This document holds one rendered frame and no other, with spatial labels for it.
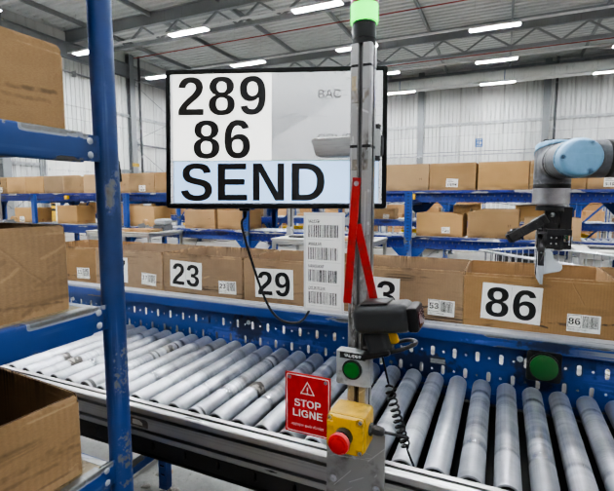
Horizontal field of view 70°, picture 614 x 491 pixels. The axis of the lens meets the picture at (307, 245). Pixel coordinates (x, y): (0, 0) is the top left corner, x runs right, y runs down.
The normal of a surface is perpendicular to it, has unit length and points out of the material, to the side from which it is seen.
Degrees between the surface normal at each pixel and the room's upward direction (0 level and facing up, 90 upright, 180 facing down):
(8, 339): 90
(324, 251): 90
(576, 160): 90
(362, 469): 90
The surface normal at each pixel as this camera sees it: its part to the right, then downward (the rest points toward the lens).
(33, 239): 0.92, 0.04
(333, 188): -0.07, 0.04
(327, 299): -0.41, 0.10
